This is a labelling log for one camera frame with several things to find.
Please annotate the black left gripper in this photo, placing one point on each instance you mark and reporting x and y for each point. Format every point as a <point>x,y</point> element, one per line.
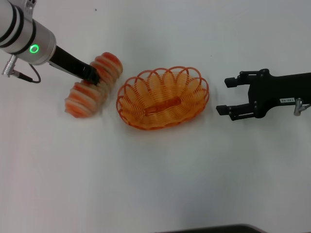
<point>68,63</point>

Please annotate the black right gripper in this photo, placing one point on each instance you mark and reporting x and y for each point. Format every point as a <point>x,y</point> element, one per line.
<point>274,94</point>

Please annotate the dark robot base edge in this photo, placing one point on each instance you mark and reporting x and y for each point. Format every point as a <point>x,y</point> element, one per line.
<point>213,229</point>

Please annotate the orange woven plastic basket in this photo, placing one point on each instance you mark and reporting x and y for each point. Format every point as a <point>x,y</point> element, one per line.
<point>162,99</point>

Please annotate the orange striped toy bread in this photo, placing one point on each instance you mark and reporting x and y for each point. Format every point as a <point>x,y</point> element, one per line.
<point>87,97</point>

